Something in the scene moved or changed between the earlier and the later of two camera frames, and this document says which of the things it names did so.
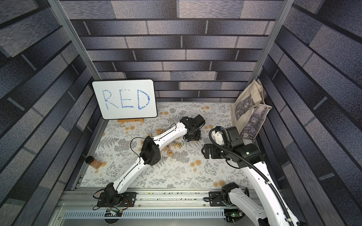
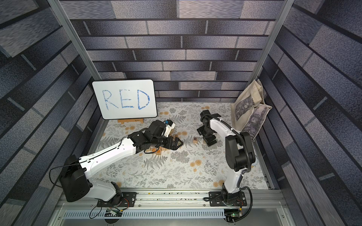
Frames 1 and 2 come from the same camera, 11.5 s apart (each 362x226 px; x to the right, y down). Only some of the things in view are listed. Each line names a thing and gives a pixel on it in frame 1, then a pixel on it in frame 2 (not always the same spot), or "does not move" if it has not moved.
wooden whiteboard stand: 122,120 does not move
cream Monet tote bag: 249,110 does not move
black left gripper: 198,138 to 170,146
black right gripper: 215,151 to 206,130
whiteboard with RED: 125,99 does not move
